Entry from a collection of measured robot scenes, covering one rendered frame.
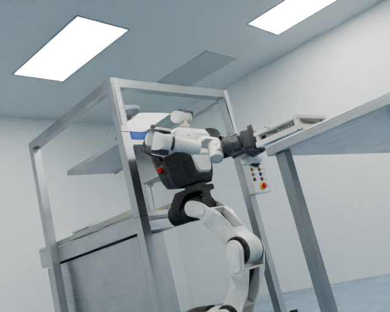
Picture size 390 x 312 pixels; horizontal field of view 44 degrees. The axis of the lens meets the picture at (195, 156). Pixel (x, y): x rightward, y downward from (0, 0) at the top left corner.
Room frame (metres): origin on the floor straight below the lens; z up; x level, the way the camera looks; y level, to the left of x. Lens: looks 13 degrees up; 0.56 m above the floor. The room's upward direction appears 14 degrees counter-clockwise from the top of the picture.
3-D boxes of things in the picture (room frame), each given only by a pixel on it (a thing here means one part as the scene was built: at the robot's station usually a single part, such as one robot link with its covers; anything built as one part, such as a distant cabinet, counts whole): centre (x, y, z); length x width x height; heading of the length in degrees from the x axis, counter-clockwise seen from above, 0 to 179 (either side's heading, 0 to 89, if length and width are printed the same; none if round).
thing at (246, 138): (2.21, -0.24, 1.07); 0.12 x 0.10 x 0.13; 80
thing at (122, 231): (3.34, 0.77, 0.88); 1.30 x 0.29 x 0.10; 45
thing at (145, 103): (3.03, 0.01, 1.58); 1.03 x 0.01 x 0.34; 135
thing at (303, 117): (2.16, -0.45, 1.07); 0.25 x 0.24 x 0.02; 136
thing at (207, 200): (2.64, 0.09, 0.89); 0.28 x 0.13 x 0.18; 49
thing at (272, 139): (2.16, -0.45, 1.03); 0.24 x 0.24 x 0.02; 46
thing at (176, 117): (2.57, 0.02, 1.36); 0.10 x 0.07 x 0.09; 139
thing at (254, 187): (3.40, -0.39, 1.08); 0.17 x 0.06 x 0.26; 135
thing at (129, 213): (3.24, 0.86, 0.96); 1.32 x 0.02 x 0.03; 45
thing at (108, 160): (3.06, 0.51, 1.36); 0.62 x 0.38 x 0.04; 45
